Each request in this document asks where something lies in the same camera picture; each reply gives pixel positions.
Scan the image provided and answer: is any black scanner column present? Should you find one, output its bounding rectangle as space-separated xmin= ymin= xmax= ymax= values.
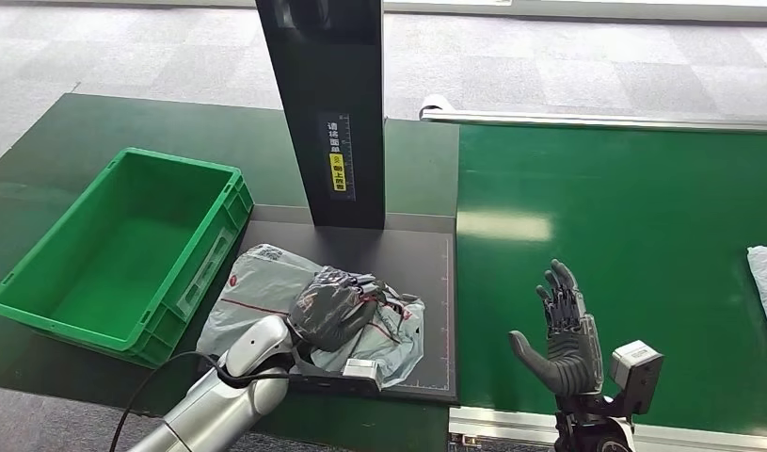
xmin=254 ymin=0 xmax=388 ymax=231

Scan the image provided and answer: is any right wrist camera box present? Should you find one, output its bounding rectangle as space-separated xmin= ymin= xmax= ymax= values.
xmin=608 ymin=339 xmax=665 ymax=418

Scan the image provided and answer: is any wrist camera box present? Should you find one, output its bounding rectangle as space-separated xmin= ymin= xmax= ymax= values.
xmin=608 ymin=339 xmax=665 ymax=418
xmin=289 ymin=358 xmax=385 ymax=396

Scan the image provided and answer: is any green conveyor belt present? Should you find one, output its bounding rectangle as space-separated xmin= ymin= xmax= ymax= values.
xmin=455 ymin=123 xmax=767 ymax=438

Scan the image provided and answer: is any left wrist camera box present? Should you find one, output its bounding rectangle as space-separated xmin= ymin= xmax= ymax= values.
xmin=289 ymin=358 xmax=385 ymax=396

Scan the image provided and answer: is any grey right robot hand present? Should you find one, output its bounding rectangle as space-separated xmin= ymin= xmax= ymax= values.
xmin=508 ymin=259 xmax=606 ymax=399

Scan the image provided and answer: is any silver conveyor side rail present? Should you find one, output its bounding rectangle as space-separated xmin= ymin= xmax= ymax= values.
xmin=448 ymin=405 xmax=767 ymax=452
xmin=418 ymin=94 xmax=767 ymax=134

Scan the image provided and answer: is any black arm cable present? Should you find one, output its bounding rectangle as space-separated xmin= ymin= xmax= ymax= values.
xmin=108 ymin=350 xmax=297 ymax=452

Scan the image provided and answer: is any green plastic crate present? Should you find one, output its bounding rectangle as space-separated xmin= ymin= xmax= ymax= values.
xmin=0 ymin=147 xmax=256 ymax=369

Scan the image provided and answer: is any grey red-printed courier bag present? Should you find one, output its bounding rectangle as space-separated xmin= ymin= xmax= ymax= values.
xmin=195 ymin=243 xmax=427 ymax=390

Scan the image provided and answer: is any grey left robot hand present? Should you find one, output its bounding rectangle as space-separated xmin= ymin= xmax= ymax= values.
xmin=287 ymin=266 xmax=391 ymax=354

